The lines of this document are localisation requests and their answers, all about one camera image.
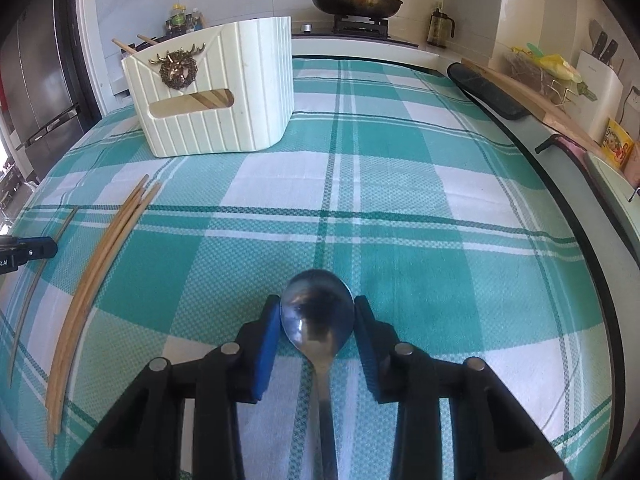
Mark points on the black door frame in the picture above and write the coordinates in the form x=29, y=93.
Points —
x=82, y=35

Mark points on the yellow snack packet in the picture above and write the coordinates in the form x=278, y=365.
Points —
x=617, y=142

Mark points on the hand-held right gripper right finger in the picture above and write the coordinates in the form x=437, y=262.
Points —
x=367, y=355

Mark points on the grey refrigerator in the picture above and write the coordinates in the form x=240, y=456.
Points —
x=35, y=75

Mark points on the cream ribbed utensil holder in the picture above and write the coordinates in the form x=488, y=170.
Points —
x=240, y=85

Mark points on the black gas cooktop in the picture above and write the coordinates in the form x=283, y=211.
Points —
x=400, y=40

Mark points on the wooden cutting board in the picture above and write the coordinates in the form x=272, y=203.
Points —
x=550, y=110

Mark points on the black tray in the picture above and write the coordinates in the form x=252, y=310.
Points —
x=492, y=92

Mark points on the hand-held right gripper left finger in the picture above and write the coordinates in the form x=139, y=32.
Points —
x=265, y=355

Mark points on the white knife block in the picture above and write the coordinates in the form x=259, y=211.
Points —
x=600, y=100

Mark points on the metal spoon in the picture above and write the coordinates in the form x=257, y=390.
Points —
x=315, y=310

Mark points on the glass jug with dark frame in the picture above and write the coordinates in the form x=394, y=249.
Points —
x=440, y=27

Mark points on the dark wooden chopstick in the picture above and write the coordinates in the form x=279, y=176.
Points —
x=29, y=310

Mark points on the group of condiment bottles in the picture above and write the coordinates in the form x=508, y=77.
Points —
x=182, y=20

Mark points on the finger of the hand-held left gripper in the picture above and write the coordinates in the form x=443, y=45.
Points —
x=37, y=249

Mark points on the teal plaid tablecloth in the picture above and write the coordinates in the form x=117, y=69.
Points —
x=400, y=200

